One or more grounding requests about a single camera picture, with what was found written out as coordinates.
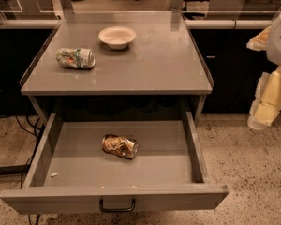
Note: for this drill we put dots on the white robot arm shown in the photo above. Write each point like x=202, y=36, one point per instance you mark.
x=273, y=51

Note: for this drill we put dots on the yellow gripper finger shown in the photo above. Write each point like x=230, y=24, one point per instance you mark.
x=260, y=41
x=267, y=104

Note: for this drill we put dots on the black drawer handle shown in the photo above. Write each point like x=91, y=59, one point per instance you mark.
x=117, y=207

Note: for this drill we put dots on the crushed orange can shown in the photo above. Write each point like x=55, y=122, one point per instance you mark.
x=120, y=146

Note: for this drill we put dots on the glass partition with rail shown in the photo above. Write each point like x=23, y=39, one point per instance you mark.
x=172, y=18

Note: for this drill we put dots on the grey cabinet counter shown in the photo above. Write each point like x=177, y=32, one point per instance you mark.
x=160, y=61

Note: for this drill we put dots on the white paper bowl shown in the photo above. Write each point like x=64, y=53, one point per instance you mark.
x=117, y=37

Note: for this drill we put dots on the grey open drawer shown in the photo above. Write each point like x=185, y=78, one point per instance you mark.
x=167, y=173

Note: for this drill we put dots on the crushed green white can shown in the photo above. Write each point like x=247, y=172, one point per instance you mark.
x=76, y=58

